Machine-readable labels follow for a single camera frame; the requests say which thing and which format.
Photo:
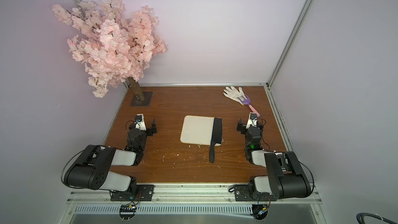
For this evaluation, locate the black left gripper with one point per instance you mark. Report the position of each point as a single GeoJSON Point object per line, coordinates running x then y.
{"type": "Point", "coordinates": [150, 132]}

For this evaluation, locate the black cleaver knife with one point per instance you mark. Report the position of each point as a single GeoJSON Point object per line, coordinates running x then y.
{"type": "Point", "coordinates": [215, 138]}

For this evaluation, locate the white cutting board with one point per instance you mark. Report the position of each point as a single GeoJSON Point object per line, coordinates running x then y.
{"type": "Point", "coordinates": [199, 130]}

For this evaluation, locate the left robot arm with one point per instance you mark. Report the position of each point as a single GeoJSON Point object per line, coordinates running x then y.
{"type": "Point", "coordinates": [91, 166]}

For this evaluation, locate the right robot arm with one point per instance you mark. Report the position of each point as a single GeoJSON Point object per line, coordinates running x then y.
{"type": "Point", "coordinates": [285, 175]}

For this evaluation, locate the left circuit board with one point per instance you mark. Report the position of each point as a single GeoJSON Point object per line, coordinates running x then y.
{"type": "Point", "coordinates": [127, 211]}

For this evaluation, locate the circuit board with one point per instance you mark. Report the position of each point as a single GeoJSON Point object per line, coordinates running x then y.
{"type": "Point", "coordinates": [259, 211]}
{"type": "Point", "coordinates": [127, 211]}

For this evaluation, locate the right circuit board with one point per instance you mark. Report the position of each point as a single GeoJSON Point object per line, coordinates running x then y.
{"type": "Point", "coordinates": [259, 211]}

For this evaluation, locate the purple pink toy rake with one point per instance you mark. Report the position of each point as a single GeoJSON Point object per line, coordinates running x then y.
{"type": "Point", "coordinates": [245, 100]}

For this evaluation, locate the white work glove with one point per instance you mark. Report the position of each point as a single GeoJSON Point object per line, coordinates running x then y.
{"type": "Point", "coordinates": [234, 94]}

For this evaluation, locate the pink cherry blossom tree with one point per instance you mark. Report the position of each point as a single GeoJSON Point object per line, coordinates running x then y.
{"type": "Point", "coordinates": [112, 48]}

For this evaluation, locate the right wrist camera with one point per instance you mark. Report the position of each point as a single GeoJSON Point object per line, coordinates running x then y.
{"type": "Point", "coordinates": [252, 120]}

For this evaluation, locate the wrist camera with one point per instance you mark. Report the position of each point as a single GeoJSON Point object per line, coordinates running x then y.
{"type": "Point", "coordinates": [139, 122]}
{"type": "Point", "coordinates": [252, 120]}

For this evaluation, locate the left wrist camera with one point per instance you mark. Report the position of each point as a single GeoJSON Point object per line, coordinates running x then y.
{"type": "Point", "coordinates": [139, 122]}

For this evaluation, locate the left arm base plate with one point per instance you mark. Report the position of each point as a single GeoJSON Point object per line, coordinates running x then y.
{"type": "Point", "coordinates": [134, 193]}

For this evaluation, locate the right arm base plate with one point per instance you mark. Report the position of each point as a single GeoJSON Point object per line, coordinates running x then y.
{"type": "Point", "coordinates": [245, 193]}

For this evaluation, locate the aluminium front rail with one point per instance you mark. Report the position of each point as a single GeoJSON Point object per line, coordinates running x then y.
{"type": "Point", "coordinates": [186, 194]}

